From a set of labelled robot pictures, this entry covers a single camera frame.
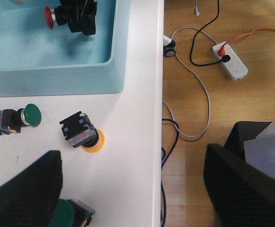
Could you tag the green button lying near box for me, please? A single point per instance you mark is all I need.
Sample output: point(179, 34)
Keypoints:
point(11, 121)

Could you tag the yellow button upside down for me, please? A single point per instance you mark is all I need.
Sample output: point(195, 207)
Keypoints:
point(79, 131)

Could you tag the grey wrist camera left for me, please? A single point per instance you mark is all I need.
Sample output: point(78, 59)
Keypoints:
point(260, 152)

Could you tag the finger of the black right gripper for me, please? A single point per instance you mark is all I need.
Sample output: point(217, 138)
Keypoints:
point(82, 17)

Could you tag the light blue plastic box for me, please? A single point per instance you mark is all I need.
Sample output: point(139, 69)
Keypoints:
point(38, 61)

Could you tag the green button upright front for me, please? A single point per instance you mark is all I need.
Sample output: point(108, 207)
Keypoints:
point(71, 213)

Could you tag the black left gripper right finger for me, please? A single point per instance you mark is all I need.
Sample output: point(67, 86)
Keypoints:
point(241, 195)

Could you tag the floor power outlet box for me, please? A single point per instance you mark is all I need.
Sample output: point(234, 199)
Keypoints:
point(169, 47)

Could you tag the red button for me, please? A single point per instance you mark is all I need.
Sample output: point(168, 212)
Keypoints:
point(56, 16)

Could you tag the dark grey box on floor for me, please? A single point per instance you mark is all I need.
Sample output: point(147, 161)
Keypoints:
point(243, 131)

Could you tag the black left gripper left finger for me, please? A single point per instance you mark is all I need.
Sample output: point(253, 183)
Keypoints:
point(30, 198)

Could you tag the white power strip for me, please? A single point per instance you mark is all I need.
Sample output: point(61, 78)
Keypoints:
point(235, 68)

